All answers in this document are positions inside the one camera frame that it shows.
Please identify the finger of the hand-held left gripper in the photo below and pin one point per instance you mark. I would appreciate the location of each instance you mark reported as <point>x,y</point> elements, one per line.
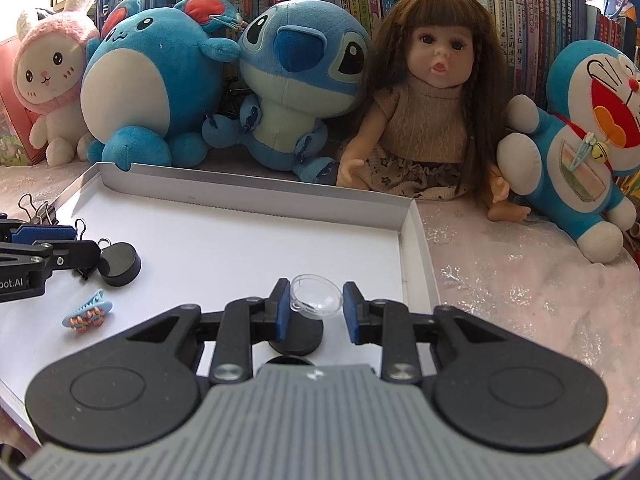
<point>70,255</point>
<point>42,232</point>

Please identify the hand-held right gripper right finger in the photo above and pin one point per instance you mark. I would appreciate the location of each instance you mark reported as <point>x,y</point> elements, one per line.
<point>351,310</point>

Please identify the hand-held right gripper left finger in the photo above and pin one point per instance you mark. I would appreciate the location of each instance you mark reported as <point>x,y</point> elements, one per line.
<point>281,310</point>

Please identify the large black binder clip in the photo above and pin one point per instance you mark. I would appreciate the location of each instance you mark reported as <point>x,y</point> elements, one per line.
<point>81,273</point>

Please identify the clear plastic dome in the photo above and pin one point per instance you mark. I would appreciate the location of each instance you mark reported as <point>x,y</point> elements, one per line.
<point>320,305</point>

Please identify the large black round lid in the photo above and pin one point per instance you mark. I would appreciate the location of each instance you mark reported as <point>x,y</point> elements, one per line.
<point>300,340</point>

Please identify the black round cap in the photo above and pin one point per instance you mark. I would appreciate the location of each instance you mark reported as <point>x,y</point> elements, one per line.
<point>287,360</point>

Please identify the small black round lid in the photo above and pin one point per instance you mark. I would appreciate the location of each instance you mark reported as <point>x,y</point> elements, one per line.
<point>120,262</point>

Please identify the blue hair clip with bears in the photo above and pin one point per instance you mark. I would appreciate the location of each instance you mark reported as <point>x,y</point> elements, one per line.
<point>82,316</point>

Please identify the white cardboard box tray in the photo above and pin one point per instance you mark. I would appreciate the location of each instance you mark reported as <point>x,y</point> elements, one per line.
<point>225,240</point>

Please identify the small black binder clip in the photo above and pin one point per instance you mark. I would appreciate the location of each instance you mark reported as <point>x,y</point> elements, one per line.
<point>44,216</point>

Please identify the pink gift bag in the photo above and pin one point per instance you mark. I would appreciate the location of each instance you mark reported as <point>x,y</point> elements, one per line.
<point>12,125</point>

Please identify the pink bunny plush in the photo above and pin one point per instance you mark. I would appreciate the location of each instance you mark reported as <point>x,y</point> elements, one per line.
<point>50,75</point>

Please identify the round blue mouse plush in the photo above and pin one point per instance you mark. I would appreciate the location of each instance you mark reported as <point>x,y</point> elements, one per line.
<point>145,90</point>

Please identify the brown-haired baby doll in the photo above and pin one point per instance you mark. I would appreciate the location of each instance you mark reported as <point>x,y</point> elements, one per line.
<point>425,120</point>

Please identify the blue alien plush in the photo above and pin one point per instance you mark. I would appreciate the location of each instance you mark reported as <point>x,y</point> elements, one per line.
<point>300,60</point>

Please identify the blue robot cat plush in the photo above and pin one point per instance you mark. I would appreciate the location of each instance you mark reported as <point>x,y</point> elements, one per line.
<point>570,170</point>

